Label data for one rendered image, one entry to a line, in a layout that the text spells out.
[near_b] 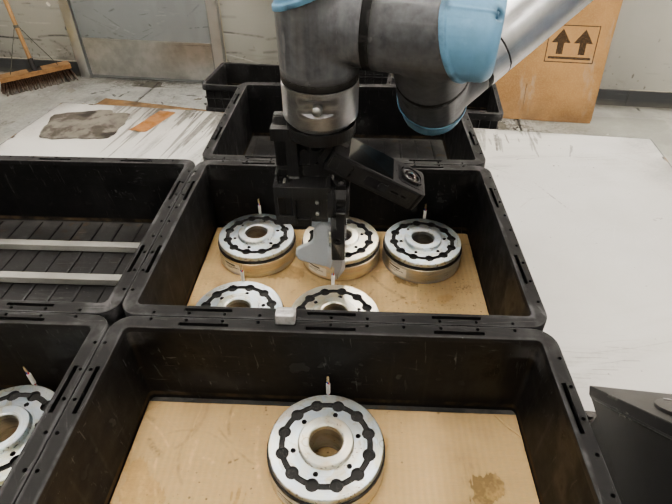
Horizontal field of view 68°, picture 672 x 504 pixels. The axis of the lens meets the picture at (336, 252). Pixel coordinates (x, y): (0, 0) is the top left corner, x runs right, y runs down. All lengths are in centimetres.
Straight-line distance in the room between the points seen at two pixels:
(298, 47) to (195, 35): 326
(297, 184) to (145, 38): 337
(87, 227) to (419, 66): 56
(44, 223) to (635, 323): 91
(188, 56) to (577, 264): 318
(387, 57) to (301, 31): 7
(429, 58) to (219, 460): 39
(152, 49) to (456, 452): 359
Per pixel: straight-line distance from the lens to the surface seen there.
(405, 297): 63
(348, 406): 49
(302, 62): 46
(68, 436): 44
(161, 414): 55
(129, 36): 392
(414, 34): 43
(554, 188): 118
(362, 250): 65
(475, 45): 43
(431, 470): 50
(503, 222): 61
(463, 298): 65
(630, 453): 62
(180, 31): 374
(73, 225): 85
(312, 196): 54
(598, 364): 81
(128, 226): 81
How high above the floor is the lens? 126
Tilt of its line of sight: 39 degrees down
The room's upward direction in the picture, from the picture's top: straight up
